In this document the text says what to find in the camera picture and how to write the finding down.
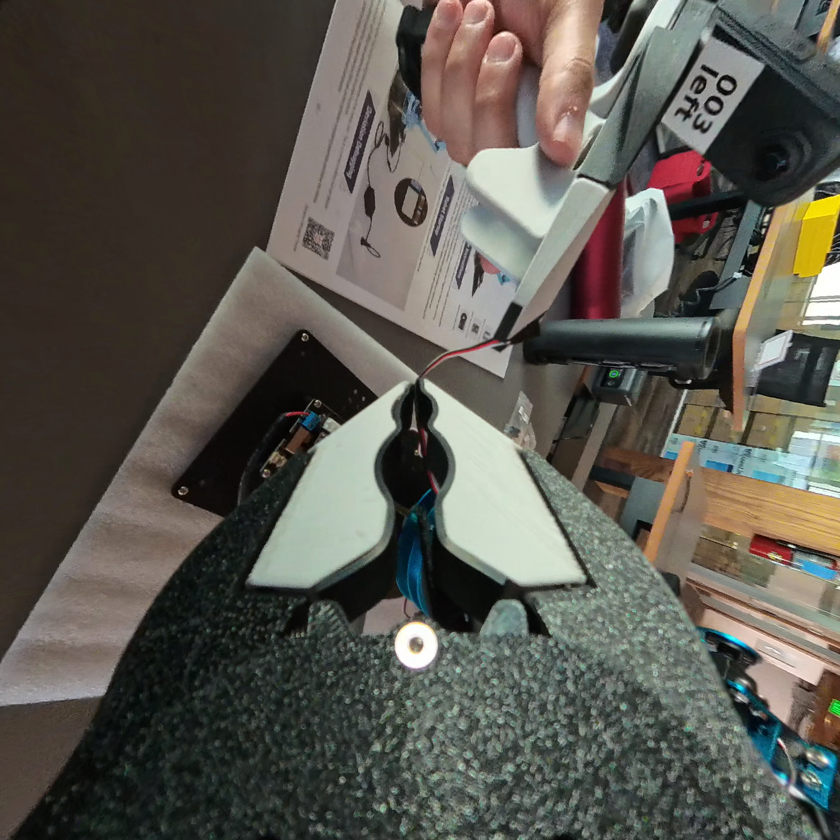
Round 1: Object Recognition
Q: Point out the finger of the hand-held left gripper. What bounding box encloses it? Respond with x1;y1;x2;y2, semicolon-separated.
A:
495;174;619;352

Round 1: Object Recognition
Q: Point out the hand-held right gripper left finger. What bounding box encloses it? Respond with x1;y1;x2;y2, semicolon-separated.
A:
247;381;421;589

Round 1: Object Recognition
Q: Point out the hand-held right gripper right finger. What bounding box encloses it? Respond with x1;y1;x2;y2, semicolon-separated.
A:
417;381;588;588

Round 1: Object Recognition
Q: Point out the servo cable with black plug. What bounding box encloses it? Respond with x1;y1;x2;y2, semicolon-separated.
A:
412;320;546;490

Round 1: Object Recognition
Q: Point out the grey desk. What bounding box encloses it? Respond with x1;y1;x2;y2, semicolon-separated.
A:
0;0;624;840

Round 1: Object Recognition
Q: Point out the person's left hand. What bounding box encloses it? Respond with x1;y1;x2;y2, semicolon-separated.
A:
420;0;606;168

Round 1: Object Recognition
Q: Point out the red metal tube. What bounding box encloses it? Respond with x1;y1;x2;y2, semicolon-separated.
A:
570;184;627;320

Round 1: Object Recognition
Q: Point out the white plastic bag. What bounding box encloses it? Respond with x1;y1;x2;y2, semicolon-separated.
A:
620;187;677;317

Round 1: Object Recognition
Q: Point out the small clear parts bag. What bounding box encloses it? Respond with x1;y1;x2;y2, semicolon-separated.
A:
504;390;538;452

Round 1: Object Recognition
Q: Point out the dark grey pole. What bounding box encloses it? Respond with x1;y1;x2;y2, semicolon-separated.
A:
521;315;723;385

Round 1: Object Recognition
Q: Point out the red bag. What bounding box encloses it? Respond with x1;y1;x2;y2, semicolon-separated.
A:
648;150;713;245

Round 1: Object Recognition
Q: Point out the yellow bin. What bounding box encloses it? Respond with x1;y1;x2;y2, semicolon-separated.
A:
793;196;840;278

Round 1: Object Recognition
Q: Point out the white foam sheet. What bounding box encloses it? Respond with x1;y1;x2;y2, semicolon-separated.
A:
0;246;421;708

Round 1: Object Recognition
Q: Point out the open instruction manual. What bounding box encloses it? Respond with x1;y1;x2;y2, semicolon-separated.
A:
266;0;549;379

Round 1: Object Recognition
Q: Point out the white blue cardboard box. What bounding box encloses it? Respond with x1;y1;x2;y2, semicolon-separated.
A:
663;430;840;490

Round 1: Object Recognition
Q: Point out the black box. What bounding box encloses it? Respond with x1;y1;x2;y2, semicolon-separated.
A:
755;341;840;408

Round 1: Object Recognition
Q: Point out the black base plate with board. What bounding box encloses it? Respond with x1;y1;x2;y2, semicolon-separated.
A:
171;328;404;519

